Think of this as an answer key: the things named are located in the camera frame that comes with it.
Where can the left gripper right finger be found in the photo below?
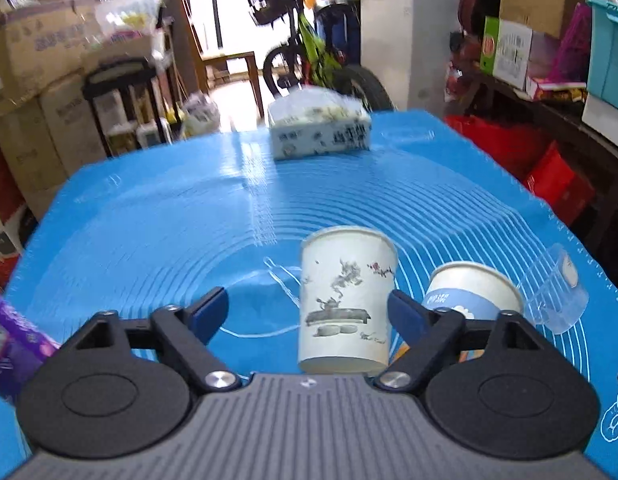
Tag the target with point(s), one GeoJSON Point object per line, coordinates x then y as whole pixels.
{"type": "Point", "coordinates": [430, 335]}

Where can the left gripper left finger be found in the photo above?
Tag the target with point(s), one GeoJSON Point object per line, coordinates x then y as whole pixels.
{"type": "Point", "coordinates": [182, 336]}

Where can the white ink-painting paper cup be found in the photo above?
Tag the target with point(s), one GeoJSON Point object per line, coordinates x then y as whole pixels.
{"type": "Point", "coordinates": [347, 274]}

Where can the blue sailboat paper cup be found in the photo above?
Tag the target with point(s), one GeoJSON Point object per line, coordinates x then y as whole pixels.
{"type": "Point", "coordinates": [476, 291]}

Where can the clear plastic cup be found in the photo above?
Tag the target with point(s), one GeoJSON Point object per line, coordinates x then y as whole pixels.
{"type": "Point", "coordinates": [554, 296]}

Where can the purple paper cup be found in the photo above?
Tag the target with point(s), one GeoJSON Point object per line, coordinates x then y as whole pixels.
{"type": "Point", "coordinates": [23, 349]}

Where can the blue silicone baking mat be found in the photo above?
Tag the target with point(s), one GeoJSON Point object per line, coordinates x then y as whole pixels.
{"type": "Point", "coordinates": [163, 226]}

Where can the red flat box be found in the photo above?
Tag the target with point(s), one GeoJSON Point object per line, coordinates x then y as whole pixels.
{"type": "Point", "coordinates": [554, 181]}

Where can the red gift bag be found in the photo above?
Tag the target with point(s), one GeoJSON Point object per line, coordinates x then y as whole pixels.
{"type": "Point", "coordinates": [515, 146]}

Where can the small white red carton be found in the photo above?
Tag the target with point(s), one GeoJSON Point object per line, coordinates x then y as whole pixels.
{"type": "Point", "coordinates": [12, 207]}

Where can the lower stacked cardboard box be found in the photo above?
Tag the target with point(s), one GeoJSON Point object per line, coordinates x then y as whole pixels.
{"type": "Point", "coordinates": [48, 139]}

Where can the white tissue box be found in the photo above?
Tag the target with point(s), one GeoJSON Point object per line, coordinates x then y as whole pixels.
{"type": "Point", "coordinates": [316, 121]}

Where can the dark wooden shelf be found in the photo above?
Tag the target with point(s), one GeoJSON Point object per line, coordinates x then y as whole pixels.
{"type": "Point", "coordinates": [594, 156]}

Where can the black metal rack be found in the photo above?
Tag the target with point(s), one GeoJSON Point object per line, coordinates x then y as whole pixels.
{"type": "Point", "coordinates": [125, 75]}

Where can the wooden chair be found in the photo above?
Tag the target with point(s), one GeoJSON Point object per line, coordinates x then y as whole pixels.
{"type": "Point", "coordinates": [203, 60]}

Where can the green black bicycle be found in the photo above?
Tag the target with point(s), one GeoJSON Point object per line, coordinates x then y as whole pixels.
{"type": "Point", "coordinates": [306, 59]}

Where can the green white product box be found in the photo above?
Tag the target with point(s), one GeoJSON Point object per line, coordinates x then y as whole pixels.
{"type": "Point", "coordinates": [505, 51]}

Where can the teal plastic storage bin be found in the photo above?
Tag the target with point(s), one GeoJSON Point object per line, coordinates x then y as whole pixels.
{"type": "Point", "coordinates": [603, 71]}

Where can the white chest freezer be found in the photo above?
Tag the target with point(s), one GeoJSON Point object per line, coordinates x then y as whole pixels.
{"type": "Point", "coordinates": [406, 44]}

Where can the clear plastic storage bin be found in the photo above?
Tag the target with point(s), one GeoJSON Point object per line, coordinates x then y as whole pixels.
{"type": "Point", "coordinates": [116, 16]}

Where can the blue water barrel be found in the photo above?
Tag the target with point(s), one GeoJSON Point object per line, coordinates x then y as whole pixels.
{"type": "Point", "coordinates": [338, 24]}

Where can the large open cardboard box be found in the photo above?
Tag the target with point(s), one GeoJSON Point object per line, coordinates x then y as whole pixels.
{"type": "Point", "coordinates": [40, 42]}

